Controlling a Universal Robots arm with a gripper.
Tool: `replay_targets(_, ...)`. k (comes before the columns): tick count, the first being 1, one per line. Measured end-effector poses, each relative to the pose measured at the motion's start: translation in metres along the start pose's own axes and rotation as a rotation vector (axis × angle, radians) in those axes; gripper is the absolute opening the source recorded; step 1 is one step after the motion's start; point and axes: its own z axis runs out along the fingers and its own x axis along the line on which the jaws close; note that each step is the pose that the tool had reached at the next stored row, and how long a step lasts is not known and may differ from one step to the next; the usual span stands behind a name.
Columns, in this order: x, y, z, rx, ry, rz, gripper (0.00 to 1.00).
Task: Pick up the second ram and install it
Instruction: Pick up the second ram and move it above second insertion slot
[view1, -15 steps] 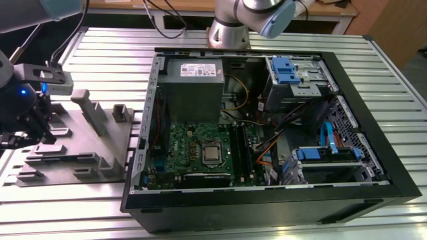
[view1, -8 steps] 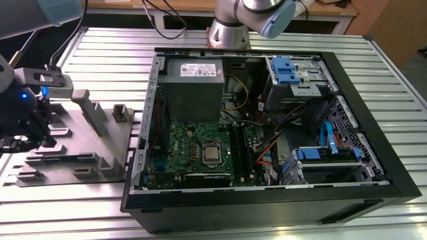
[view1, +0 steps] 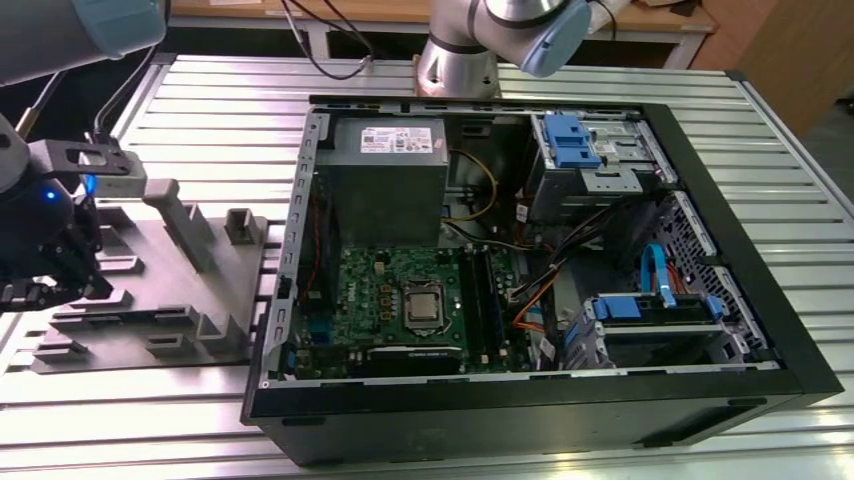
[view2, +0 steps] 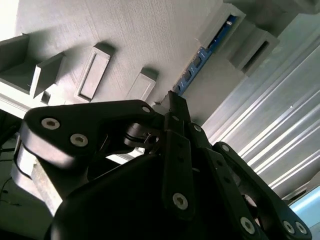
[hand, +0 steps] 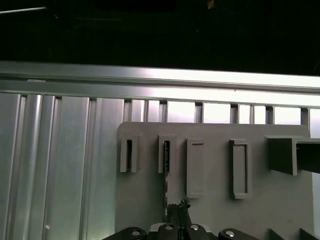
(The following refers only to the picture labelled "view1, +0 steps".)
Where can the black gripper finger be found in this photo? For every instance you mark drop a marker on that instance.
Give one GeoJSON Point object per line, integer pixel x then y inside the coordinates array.
{"type": "Point", "coordinates": [34, 295]}
{"type": "Point", "coordinates": [90, 240]}

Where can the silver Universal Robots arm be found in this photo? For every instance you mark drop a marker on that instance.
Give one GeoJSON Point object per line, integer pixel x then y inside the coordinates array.
{"type": "Point", "coordinates": [461, 50]}

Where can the black RAM slot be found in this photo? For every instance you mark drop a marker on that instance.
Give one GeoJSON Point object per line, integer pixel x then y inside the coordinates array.
{"type": "Point", "coordinates": [476, 300]}

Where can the grey parts rack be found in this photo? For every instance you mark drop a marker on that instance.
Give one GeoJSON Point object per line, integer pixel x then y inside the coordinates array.
{"type": "Point", "coordinates": [168, 280]}

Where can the green motherboard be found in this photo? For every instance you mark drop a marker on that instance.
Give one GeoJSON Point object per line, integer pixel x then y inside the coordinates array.
{"type": "Point", "coordinates": [364, 300]}

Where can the grey power supply unit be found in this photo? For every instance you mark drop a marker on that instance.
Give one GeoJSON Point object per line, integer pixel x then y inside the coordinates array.
{"type": "Point", "coordinates": [374, 195]}

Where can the silver CPU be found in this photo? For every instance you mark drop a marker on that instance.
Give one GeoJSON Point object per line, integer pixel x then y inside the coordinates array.
{"type": "Point", "coordinates": [425, 307]}

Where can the black CPU socket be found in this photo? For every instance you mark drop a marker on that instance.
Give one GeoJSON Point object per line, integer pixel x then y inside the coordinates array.
{"type": "Point", "coordinates": [428, 330]}

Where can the black graphics card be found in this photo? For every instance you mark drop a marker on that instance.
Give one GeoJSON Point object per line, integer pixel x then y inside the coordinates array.
{"type": "Point", "coordinates": [414, 362]}

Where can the black open PC case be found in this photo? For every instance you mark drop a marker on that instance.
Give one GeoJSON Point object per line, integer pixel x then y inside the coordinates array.
{"type": "Point", "coordinates": [468, 420]}

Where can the blue drive carrier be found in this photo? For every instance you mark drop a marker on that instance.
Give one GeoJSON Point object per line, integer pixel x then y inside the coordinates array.
{"type": "Point", "coordinates": [571, 145]}

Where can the metal disk bay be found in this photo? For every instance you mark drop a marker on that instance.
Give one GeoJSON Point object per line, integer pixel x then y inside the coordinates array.
{"type": "Point", "coordinates": [595, 345]}

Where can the metal drive cage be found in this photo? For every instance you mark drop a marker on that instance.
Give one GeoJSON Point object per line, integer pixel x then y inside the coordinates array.
{"type": "Point", "coordinates": [615, 185]}

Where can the hard disk in blue carrier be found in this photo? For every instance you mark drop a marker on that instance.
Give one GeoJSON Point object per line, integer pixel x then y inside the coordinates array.
{"type": "Point", "coordinates": [617, 307]}

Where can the wooden cabinet panel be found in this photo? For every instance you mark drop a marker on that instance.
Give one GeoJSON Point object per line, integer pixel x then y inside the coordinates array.
{"type": "Point", "coordinates": [788, 50]}

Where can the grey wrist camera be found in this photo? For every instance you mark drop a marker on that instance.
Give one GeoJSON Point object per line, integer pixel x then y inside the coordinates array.
{"type": "Point", "coordinates": [121, 180]}

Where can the wooden desk with white frame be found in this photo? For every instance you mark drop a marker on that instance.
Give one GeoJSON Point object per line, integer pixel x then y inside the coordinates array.
{"type": "Point", "coordinates": [661, 20]}

